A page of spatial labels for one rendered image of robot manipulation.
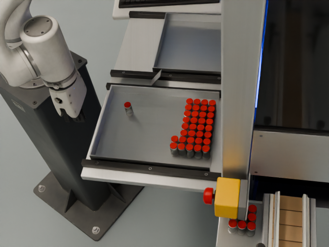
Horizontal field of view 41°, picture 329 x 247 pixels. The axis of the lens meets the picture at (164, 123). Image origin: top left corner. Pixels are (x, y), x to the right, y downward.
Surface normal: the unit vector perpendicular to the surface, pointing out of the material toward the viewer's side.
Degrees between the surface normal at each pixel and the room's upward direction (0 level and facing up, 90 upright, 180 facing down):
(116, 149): 0
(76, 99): 90
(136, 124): 0
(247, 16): 90
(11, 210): 0
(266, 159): 90
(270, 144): 90
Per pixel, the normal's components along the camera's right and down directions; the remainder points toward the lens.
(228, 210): -0.17, 0.82
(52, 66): 0.40, 0.75
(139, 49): -0.11, -0.57
